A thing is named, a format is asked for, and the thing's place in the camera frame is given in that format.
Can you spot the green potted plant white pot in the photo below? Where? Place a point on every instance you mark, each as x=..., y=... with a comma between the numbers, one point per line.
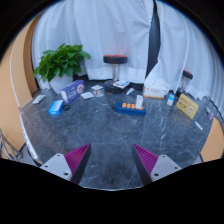
x=61, y=61

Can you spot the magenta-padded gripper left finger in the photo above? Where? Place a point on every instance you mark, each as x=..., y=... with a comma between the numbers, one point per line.
x=58, y=165

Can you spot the black stool red-topped seat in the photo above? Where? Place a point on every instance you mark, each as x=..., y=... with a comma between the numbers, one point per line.
x=115, y=59
x=187, y=75

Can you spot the small white sachet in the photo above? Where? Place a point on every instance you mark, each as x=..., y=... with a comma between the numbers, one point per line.
x=198, y=125

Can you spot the yellow carton box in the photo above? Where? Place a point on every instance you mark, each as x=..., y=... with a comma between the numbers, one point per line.
x=187, y=106

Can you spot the small blue and white box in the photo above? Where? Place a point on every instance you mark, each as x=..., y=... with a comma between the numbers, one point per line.
x=170, y=99

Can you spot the purple carton box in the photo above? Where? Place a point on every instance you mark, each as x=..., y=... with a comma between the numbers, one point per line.
x=71, y=91

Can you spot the pale pleated curtain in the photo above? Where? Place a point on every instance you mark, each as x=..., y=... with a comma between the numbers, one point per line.
x=213, y=80

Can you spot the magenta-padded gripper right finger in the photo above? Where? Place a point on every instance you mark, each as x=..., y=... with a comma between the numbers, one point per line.
x=163, y=165

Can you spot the white card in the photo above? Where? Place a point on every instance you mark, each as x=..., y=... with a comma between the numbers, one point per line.
x=97, y=87

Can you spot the white curtain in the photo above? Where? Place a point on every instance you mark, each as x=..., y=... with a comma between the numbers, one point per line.
x=180, y=43
x=100, y=30

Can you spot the white flat packet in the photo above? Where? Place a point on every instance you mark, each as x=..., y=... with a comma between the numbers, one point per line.
x=87, y=95

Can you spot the white and blue flat box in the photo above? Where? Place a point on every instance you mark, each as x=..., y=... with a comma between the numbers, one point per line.
x=121, y=84

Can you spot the blister pack orange pills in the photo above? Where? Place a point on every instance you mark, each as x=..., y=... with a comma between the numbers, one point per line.
x=99, y=93

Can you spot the small white packet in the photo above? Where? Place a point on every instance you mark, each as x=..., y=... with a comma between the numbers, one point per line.
x=208, y=109

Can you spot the white box with orange stripe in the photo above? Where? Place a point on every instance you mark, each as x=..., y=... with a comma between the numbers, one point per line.
x=155, y=91

